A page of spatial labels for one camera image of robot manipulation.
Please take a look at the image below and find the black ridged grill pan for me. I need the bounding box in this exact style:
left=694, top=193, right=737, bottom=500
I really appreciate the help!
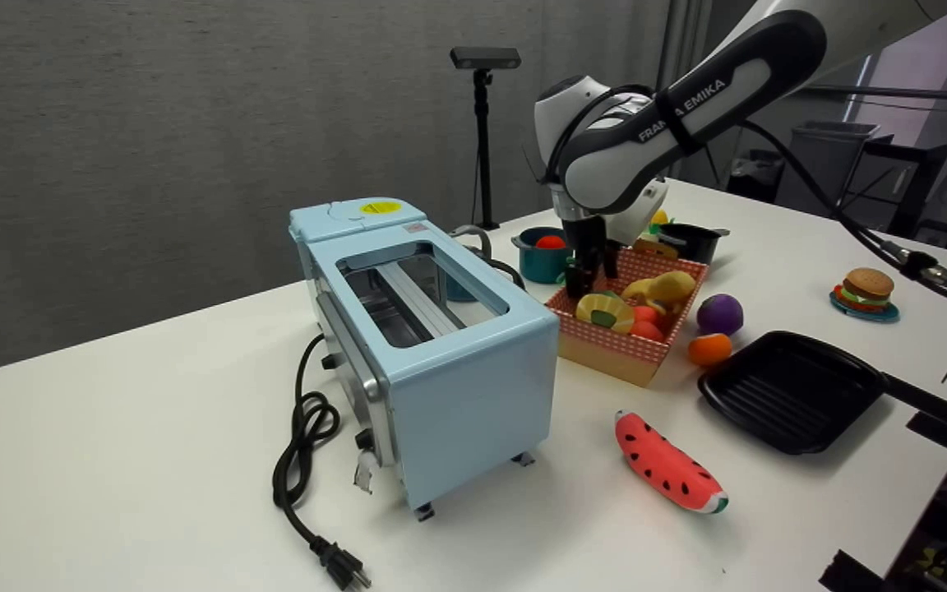
left=694, top=328, right=890, bottom=462

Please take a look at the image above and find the grey background chair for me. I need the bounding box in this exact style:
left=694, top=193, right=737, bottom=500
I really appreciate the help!
left=784, top=118, right=876, bottom=217

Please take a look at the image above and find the red checkered cardboard box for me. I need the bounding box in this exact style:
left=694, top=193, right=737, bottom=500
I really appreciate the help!
left=544, top=242, right=714, bottom=390

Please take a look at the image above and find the teal toy pot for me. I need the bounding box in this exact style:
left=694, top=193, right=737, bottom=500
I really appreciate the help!
left=510, top=223, right=579, bottom=288

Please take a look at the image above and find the orange toy with white stripe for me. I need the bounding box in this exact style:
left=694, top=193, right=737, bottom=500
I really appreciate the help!
left=685, top=328, right=740, bottom=372

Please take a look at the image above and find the watermelon slice toy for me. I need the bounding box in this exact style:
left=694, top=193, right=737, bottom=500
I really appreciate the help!
left=610, top=407, right=734, bottom=520

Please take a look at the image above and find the small black toy pan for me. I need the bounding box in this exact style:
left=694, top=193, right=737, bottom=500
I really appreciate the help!
left=658, top=222, right=734, bottom=265

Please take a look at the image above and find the light blue toaster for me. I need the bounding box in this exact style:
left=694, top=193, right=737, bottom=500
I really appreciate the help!
left=283, top=193, right=561, bottom=525

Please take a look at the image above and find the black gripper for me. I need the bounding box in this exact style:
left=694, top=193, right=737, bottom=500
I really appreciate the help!
left=561, top=215, right=625, bottom=308

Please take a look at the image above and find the black metal background frame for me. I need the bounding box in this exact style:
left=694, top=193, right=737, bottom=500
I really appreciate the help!
left=877, top=81, right=947, bottom=261

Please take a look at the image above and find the yellow banana toy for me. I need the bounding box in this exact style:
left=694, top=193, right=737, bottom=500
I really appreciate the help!
left=617, top=265, right=704, bottom=311

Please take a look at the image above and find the toy burger on teal plate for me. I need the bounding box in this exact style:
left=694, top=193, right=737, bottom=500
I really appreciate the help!
left=828, top=263, right=904, bottom=327

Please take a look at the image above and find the purple eggplant toy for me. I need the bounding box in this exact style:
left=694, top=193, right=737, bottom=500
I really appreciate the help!
left=694, top=288, right=749, bottom=339

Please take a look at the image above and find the black toaster power cord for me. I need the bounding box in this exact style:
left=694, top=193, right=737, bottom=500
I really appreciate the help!
left=270, top=331, right=375, bottom=592

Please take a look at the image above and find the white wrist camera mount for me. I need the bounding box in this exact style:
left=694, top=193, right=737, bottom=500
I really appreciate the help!
left=604, top=180, right=673, bottom=250

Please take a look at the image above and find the plain orange toy fruit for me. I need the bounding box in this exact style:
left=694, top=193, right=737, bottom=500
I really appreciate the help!
left=628, top=319, right=672, bottom=344

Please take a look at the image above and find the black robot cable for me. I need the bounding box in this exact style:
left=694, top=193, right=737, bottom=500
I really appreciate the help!
left=734, top=115, right=947, bottom=387

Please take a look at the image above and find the black camera on stand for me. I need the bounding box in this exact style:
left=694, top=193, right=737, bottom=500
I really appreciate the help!
left=446, top=42, right=525, bottom=234

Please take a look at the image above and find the lemon slice toy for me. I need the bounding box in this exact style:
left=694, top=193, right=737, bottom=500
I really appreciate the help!
left=577, top=286, right=642, bottom=339

